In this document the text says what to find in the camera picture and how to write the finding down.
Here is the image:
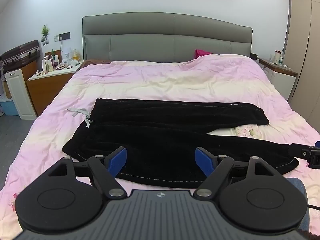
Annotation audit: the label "magenta cloth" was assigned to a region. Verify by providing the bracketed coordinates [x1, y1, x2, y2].
[195, 49, 212, 59]

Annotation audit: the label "beige wardrobe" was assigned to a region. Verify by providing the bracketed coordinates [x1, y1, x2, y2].
[282, 0, 320, 130]

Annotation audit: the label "blue-grey cloth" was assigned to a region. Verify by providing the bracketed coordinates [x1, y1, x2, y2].
[285, 177, 311, 232]

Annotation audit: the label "wooden nightstand with white top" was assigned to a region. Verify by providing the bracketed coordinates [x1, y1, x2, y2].
[26, 60, 84, 117]

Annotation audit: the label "nightstand with brown top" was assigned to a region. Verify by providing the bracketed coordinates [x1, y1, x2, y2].
[257, 57, 298, 101]

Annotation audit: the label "brown pillow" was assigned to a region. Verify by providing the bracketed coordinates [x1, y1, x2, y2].
[79, 59, 112, 68]

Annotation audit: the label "black pants with pale drawstring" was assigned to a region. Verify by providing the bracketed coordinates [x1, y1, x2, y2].
[62, 98, 300, 188]

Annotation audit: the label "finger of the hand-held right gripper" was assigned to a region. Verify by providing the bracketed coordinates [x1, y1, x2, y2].
[287, 141, 320, 159]
[308, 150, 320, 169]

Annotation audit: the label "black wall socket panel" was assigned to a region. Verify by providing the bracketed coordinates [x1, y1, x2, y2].
[54, 32, 71, 42]

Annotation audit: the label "small green potted plant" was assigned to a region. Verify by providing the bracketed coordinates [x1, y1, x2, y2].
[40, 25, 51, 46]

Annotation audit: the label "dark brown suitcase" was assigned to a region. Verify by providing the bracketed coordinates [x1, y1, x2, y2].
[0, 40, 42, 74]

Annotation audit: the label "brown shaggy rug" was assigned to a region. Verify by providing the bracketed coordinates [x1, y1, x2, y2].
[301, 230, 317, 240]

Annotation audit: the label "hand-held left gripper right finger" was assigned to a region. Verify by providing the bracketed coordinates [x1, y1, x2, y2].
[194, 147, 276, 199]

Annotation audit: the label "white panelled cabinet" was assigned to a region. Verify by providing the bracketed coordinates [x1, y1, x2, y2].
[4, 69, 38, 120]

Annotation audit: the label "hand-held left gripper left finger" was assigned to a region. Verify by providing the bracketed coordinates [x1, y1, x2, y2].
[47, 146, 128, 199]

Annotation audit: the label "grey upholstered bed headboard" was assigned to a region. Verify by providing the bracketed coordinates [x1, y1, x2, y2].
[82, 12, 253, 63]

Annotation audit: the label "cluster of cosmetic bottles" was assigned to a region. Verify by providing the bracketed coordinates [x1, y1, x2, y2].
[36, 48, 83, 76]

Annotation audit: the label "blue storage box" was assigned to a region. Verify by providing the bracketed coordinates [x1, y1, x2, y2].
[0, 97, 19, 117]

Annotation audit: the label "pink floral blanket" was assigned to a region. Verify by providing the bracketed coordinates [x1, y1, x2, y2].
[0, 54, 320, 232]

